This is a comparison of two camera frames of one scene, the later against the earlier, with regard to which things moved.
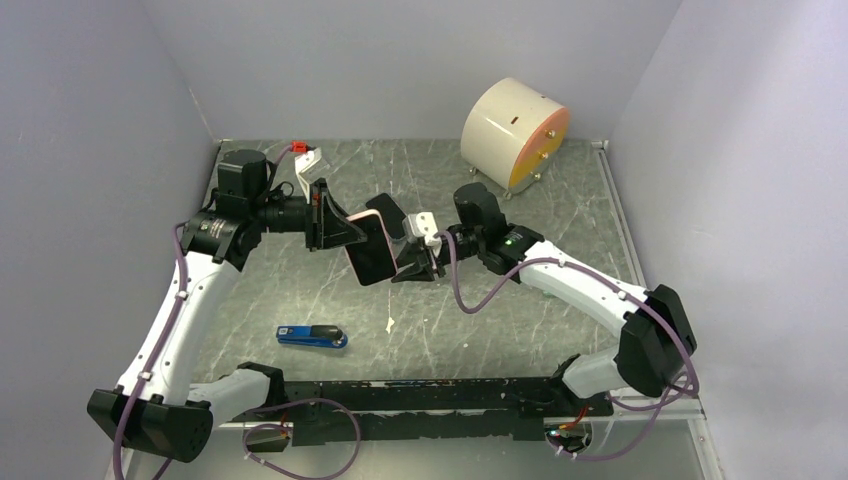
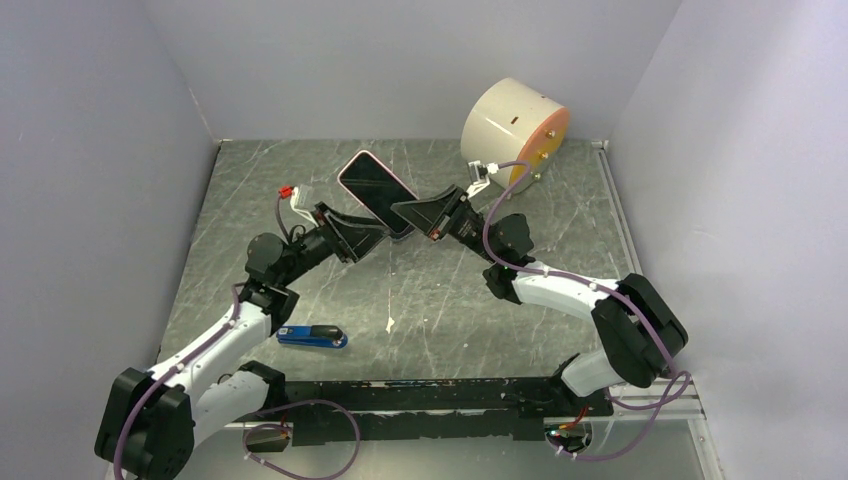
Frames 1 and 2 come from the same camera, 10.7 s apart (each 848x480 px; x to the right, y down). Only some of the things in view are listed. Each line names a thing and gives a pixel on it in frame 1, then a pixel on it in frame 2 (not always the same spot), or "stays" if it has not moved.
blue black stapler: (331, 336) stays
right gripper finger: (415, 264) -> (430, 212)
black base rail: (452, 410) stays
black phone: (372, 258) -> (377, 189)
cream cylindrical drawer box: (513, 135) stays
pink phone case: (372, 260) -> (344, 171)
